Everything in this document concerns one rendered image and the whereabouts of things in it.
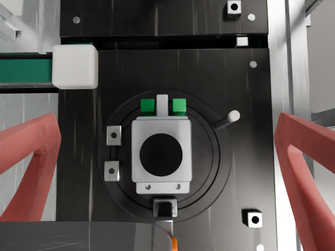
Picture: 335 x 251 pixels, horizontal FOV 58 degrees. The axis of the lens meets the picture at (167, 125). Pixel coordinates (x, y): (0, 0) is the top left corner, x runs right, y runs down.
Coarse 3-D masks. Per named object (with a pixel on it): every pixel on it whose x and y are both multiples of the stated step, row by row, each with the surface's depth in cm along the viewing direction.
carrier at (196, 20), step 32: (64, 0) 35; (96, 0) 35; (128, 0) 35; (160, 0) 35; (192, 0) 35; (224, 0) 35; (256, 0) 35; (64, 32) 35; (96, 32) 34; (128, 32) 34; (160, 32) 34; (192, 32) 34; (224, 32) 34; (256, 32) 34
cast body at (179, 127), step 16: (160, 96) 26; (160, 112) 26; (144, 128) 22; (160, 128) 22; (176, 128) 22; (144, 144) 21; (160, 144) 21; (176, 144) 21; (144, 160) 21; (160, 160) 21; (176, 160) 21; (144, 176) 22; (160, 176) 21; (176, 176) 22; (144, 192) 24; (160, 192) 24; (176, 192) 24
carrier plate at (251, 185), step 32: (128, 64) 34; (160, 64) 34; (192, 64) 34; (224, 64) 34; (256, 64) 34; (64, 96) 34; (96, 96) 34; (128, 96) 34; (224, 96) 34; (256, 96) 34; (64, 128) 34; (96, 128) 34; (256, 128) 33; (64, 160) 33; (96, 160) 33; (256, 160) 33; (64, 192) 33; (96, 192) 33; (224, 192) 33; (256, 192) 33; (192, 224) 32; (224, 224) 32
